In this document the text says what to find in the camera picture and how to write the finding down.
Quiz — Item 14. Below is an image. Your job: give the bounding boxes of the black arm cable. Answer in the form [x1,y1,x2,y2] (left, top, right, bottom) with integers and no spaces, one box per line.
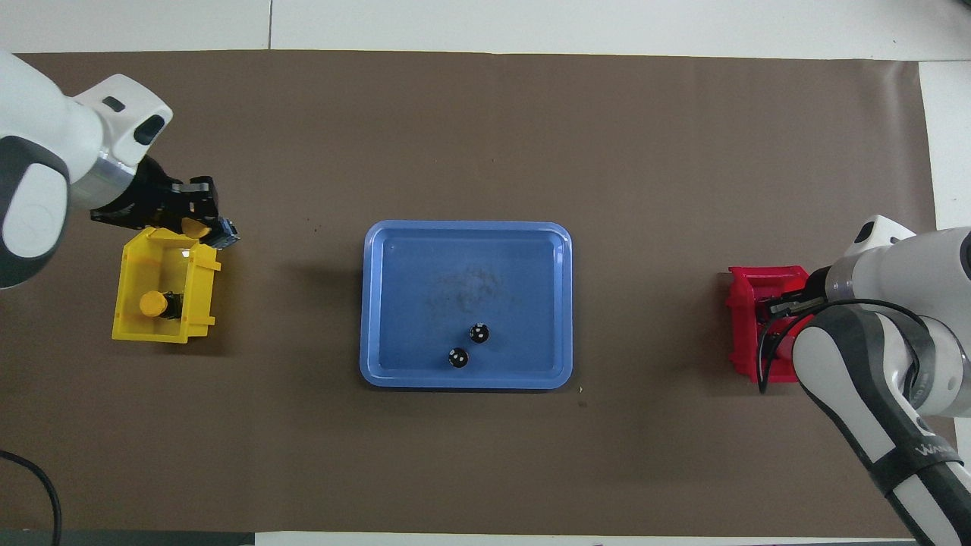
[0,450,62,546]
[756,298,938,395]

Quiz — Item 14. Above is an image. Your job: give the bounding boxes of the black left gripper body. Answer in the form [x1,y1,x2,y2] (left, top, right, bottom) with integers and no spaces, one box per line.
[90,155,184,229]

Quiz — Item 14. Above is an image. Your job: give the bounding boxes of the brown paper table mat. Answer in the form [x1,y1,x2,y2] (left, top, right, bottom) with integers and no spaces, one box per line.
[0,50,944,538]

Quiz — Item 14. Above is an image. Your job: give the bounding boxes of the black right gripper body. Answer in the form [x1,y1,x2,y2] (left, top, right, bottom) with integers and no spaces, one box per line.
[803,266,836,305]

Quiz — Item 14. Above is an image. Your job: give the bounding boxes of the yellow plastic bin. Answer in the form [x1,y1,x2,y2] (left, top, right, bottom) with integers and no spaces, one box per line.
[112,226,222,344]

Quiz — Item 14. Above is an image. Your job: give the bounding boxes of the red plastic bin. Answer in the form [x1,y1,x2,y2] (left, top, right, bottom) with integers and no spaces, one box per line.
[724,265,812,384]

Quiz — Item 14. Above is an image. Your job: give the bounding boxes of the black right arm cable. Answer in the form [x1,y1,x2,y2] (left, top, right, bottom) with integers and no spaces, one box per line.
[756,298,938,395]

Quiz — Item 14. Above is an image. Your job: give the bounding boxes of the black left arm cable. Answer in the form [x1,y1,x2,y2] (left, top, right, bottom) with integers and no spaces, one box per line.
[0,450,62,546]

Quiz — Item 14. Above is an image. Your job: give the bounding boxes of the blue plastic tray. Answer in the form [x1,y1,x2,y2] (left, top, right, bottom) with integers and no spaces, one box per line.
[360,220,573,391]

